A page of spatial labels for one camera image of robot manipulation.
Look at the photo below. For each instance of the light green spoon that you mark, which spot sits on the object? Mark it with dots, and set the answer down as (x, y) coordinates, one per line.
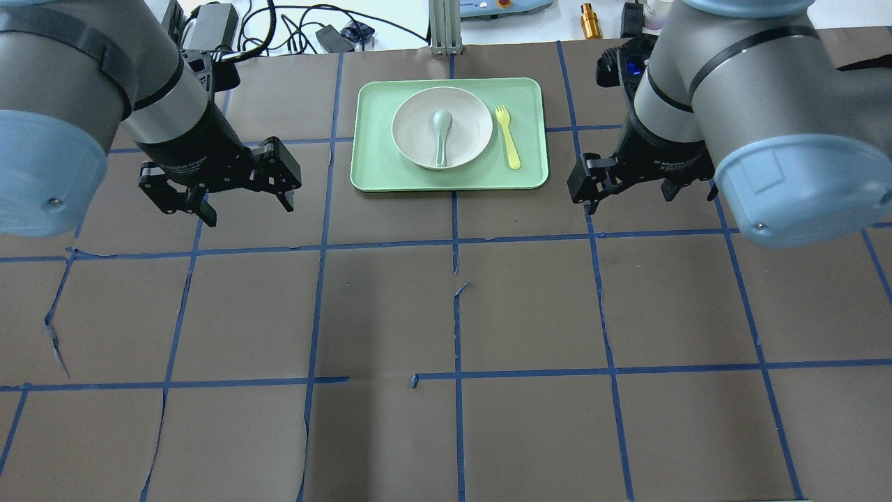
(442, 122)

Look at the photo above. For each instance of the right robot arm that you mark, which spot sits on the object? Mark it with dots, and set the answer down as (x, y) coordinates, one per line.
(744, 94)

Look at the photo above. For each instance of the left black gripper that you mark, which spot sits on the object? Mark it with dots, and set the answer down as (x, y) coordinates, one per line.
(198, 150)

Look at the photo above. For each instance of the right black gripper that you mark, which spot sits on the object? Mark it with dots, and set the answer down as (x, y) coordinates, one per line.
(651, 155)

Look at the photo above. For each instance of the aluminium frame post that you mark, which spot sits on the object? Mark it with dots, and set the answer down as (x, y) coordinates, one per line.
(444, 27)

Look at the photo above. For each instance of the black power adapter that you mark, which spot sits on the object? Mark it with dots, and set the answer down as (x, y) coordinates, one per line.
(213, 29)

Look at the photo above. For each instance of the yellow plastic fork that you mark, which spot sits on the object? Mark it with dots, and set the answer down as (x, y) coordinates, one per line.
(503, 117)

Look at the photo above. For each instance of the light green tray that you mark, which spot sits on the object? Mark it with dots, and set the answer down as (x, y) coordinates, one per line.
(377, 166)

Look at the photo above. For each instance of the small black power brick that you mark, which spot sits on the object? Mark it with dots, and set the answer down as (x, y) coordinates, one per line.
(332, 41)

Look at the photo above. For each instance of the brass cylinder tool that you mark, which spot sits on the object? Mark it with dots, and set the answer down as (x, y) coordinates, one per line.
(589, 22)

